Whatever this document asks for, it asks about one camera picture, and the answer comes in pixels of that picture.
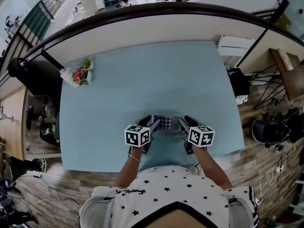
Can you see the white power strip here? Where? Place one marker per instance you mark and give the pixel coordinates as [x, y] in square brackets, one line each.
[280, 168]
[260, 199]

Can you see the white star-print shirt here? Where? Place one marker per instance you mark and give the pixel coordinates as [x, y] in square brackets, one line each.
[166, 193]

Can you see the black office chair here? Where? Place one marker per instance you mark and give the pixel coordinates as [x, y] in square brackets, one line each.
[33, 77]

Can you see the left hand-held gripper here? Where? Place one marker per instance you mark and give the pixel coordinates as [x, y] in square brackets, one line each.
[136, 136]

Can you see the black patterned bag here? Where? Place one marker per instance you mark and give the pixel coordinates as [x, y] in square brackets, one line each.
[47, 138]

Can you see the pink flowers in white pot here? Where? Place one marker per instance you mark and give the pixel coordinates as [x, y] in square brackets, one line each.
[79, 76]

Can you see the black handrail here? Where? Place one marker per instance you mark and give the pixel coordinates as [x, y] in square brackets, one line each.
[152, 8]

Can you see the black and white sneaker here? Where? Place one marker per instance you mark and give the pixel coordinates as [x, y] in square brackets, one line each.
[42, 164]

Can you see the wooden side table black legs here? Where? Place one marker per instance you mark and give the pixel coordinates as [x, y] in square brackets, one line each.
[285, 72]

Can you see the person's right forearm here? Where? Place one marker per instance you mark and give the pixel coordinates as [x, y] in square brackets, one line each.
[211, 167]

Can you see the green cloth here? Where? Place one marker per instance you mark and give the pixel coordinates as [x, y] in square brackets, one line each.
[54, 128]

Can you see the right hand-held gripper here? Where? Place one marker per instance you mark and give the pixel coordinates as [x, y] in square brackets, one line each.
[202, 136]

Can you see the black round wall fixture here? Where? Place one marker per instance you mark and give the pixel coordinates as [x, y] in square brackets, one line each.
[299, 11]

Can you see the round black bag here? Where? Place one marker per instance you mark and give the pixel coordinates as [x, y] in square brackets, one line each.
[263, 130]

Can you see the person's left forearm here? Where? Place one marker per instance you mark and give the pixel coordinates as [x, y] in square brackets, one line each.
[128, 172]

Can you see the flat cardboard box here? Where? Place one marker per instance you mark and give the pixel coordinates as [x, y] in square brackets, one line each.
[287, 60]

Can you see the white box under partition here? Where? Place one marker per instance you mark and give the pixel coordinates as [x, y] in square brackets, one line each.
[235, 44]

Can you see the black bag with purple print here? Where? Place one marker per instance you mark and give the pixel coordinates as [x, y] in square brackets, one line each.
[241, 87]

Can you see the light wood desk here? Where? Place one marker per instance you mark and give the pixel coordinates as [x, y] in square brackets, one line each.
[12, 127]

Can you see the dark cylindrical post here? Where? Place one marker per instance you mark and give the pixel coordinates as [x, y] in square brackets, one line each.
[281, 8]

